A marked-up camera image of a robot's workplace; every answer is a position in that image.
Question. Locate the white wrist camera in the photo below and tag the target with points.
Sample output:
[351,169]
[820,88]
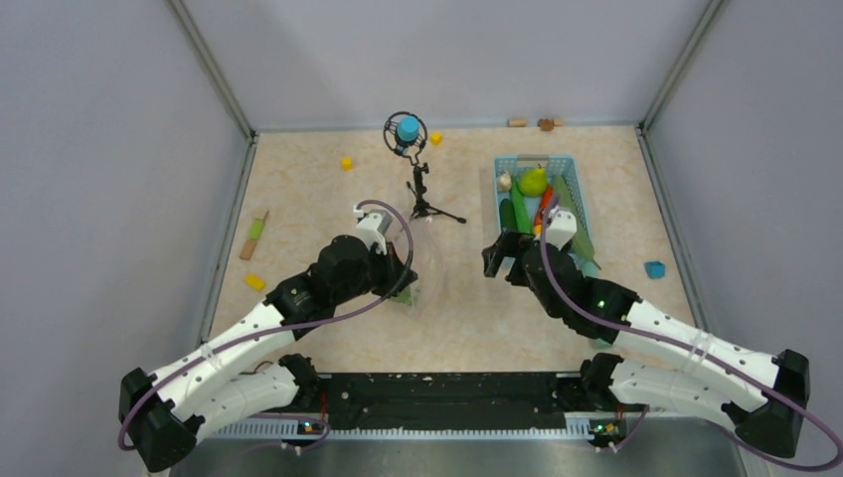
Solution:
[371,228]
[559,227]

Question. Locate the pale green bitter gourd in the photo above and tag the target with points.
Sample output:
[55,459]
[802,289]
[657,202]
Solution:
[581,243]

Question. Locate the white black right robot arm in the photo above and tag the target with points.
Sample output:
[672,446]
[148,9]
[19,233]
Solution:
[709,377]

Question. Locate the teal cylinder roller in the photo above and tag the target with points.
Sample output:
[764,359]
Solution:
[590,270]

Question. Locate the smooth orange carrot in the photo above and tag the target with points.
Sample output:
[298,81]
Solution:
[409,296]

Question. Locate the wooden cork pieces at wall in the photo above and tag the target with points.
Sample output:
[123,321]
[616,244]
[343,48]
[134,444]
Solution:
[545,124]

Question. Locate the clear pink zip top bag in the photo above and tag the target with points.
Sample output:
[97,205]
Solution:
[428,264]

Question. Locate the green and wood block stick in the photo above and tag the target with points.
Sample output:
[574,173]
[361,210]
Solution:
[254,233]

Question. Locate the blue cube block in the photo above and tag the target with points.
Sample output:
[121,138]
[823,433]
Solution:
[655,269]

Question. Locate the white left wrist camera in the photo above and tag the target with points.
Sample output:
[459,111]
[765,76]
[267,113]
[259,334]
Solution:
[371,228]

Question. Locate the dark green cucumber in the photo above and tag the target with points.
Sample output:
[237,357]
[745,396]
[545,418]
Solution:
[507,216]

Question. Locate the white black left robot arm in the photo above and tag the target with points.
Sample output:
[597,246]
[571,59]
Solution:
[165,414]

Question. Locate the light blue perforated plastic basket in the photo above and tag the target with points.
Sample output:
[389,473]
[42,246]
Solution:
[557,167]

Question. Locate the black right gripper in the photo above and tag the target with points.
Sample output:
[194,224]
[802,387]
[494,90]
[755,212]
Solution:
[510,243]

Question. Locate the wrinkled orange-red chili pepper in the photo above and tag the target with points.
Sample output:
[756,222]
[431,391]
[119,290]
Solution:
[544,202]

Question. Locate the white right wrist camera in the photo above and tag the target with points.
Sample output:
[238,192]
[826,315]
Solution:
[559,227]

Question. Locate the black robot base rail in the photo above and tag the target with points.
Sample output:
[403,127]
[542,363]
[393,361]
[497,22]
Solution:
[443,401]

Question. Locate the green leafy vegetable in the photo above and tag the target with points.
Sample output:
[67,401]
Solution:
[523,222]

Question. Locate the yellow block near left edge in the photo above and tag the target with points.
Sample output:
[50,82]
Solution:
[254,282]

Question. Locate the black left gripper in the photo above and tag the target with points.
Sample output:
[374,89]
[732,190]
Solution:
[392,265]

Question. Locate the blue microphone in shock mount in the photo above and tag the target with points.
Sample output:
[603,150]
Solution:
[405,134]

